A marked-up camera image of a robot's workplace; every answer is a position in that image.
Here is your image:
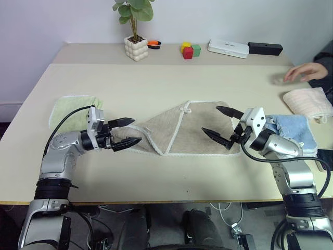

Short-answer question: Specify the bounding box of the small black floor box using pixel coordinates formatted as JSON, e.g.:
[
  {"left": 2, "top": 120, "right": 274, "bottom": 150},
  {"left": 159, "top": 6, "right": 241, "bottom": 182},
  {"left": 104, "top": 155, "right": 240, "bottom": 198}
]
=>
[{"left": 238, "top": 233, "right": 257, "bottom": 250}]

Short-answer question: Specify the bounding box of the person's bare hand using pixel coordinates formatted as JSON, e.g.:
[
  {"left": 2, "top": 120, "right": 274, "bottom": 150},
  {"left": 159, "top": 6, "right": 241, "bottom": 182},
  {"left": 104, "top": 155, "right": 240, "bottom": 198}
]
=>
[{"left": 283, "top": 62, "right": 328, "bottom": 83}]

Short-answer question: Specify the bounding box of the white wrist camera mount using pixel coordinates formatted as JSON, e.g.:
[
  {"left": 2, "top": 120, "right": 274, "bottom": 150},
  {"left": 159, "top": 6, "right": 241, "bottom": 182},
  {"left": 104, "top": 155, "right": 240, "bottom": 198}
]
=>
[
  {"left": 87, "top": 105, "right": 107, "bottom": 151},
  {"left": 239, "top": 106, "right": 267, "bottom": 143}
]

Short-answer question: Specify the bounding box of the silver metal plug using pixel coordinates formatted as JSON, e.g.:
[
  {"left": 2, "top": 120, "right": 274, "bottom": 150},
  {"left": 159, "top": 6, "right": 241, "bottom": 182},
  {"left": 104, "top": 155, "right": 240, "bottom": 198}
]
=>
[{"left": 228, "top": 221, "right": 244, "bottom": 238}]

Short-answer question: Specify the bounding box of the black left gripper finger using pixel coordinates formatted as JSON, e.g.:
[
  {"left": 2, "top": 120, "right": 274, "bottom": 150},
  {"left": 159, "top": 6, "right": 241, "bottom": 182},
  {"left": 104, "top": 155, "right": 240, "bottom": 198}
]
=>
[
  {"left": 113, "top": 137, "right": 143, "bottom": 153},
  {"left": 108, "top": 117, "right": 136, "bottom": 129}
]

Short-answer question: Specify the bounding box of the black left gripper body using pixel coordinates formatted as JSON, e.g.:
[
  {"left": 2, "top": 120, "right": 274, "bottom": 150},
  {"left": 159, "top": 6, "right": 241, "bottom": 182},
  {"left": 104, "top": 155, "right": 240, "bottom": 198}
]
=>
[{"left": 97, "top": 122, "right": 117, "bottom": 152}]

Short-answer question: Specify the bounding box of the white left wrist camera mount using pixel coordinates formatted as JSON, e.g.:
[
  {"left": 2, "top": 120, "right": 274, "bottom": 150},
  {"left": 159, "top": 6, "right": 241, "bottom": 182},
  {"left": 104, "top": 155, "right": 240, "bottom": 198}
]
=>
[{"left": 87, "top": 105, "right": 107, "bottom": 151}]

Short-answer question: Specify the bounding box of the red cube block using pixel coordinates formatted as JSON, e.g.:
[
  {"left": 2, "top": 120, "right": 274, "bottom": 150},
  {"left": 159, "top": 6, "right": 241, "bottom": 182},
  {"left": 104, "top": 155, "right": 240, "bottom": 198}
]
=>
[{"left": 182, "top": 46, "right": 194, "bottom": 60}]

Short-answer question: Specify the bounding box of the white bubbly ceramic pot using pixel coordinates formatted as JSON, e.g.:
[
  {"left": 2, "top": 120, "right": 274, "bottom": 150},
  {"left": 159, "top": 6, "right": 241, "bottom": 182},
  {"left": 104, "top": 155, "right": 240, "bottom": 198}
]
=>
[{"left": 123, "top": 35, "right": 149, "bottom": 63}]

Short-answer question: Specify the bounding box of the white floor cable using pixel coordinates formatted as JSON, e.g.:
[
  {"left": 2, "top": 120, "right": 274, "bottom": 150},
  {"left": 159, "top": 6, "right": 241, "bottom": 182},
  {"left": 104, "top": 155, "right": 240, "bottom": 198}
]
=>
[{"left": 210, "top": 202, "right": 245, "bottom": 227}]

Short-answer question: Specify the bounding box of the beige towel with white trim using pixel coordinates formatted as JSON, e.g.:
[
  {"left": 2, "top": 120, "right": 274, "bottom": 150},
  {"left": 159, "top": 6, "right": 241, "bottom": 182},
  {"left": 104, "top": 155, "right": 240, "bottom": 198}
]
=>
[{"left": 113, "top": 100, "right": 243, "bottom": 157}]

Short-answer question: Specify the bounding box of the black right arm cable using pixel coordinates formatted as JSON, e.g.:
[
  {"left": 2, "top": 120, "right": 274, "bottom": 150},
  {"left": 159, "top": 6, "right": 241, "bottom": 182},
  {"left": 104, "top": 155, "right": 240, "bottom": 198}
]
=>
[{"left": 240, "top": 142, "right": 332, "bottom": 200}]

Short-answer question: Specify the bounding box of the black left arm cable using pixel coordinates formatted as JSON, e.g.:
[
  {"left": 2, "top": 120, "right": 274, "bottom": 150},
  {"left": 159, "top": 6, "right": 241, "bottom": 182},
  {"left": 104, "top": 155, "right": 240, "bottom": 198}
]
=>
[{"left": 43, "top": 105, "right": 92, "bottom": 157}]

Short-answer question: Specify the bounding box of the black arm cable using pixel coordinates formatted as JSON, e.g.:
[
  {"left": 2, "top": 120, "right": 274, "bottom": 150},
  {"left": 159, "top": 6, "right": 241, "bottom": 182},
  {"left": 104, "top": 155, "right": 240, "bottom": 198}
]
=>
[
  {"left": 43, "top": 105, "right": 92, "bottom": 157},
  {"left": 240, "top": 142, "right": 332, "bottom": 200}
]

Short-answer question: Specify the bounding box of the dark rounded shape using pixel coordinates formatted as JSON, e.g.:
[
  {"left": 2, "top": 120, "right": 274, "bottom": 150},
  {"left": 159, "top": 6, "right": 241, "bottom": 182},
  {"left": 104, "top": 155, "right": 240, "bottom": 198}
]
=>
[{"left": 182, "top": 209, "right": 225, "bottom": 250}]

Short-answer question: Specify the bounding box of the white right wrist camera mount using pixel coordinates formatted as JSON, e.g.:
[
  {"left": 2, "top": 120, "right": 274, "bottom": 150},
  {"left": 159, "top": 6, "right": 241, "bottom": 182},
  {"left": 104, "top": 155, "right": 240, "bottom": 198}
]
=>
[{"left": 239, "top": 106, "right": 267, "bottom": 143}]

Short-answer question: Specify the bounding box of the green leafy plant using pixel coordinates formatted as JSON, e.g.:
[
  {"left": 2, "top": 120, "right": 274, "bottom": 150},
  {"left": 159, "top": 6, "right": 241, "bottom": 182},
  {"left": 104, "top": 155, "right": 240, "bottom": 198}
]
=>
[{"left": 112, "top": 0, "right": 154, "bottom": 42}]

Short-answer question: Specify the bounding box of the light green towel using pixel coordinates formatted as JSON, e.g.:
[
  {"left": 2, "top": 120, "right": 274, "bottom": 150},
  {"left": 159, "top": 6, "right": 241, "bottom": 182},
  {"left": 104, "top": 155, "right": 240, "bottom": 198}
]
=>
[{"left": 48, "top": 95, "right": 105, "bottom": 134}]

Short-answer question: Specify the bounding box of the long black box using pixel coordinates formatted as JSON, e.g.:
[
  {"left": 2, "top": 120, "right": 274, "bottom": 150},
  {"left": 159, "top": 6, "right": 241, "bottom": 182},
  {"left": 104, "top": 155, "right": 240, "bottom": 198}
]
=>
[{"left": 247, "top": 42, "right": 284, "bottom": 56}]

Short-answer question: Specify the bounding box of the flat white box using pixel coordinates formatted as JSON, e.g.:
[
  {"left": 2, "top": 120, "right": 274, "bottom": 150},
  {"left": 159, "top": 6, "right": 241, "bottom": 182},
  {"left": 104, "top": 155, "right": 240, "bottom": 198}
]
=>
[{"left": 207, "top": 39, "right": 250, "bottom": 59}]

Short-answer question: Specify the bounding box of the light blue towel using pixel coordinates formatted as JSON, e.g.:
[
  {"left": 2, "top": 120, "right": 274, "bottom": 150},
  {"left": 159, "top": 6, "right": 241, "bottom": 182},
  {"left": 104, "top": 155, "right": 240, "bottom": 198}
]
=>
[{"left": 265, "top": 114, "right": 318, "bottom": 158}]

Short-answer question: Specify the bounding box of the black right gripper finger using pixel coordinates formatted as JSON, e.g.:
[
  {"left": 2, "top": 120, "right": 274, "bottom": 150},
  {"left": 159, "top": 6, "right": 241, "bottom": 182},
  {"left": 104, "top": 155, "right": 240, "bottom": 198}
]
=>
[
  {"left": 215, "top": 106, "right": 246, "bottom": 121},
  {"left": 201, "top": 127, "right": 234, "bottom": 150}
]

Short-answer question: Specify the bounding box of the pink striped towel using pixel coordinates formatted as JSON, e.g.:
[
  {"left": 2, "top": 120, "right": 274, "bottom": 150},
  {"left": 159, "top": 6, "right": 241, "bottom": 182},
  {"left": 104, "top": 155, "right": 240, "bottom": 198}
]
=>
[{"left": 283, "top": 87, "right": 333, "bottom": 124}]

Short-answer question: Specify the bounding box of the dark flat device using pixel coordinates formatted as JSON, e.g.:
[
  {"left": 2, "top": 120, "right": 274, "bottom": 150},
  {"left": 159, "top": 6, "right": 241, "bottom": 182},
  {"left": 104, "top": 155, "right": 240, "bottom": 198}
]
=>
[{"left": 315, "top": 149, "right": 333, "bottom": 172}]

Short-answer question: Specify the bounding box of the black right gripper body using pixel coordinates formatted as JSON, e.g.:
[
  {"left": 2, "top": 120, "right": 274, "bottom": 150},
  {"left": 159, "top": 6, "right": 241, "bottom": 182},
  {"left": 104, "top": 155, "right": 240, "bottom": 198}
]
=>
[{"left": 228, "top": 119, "right": 253, "bottom": 146}]

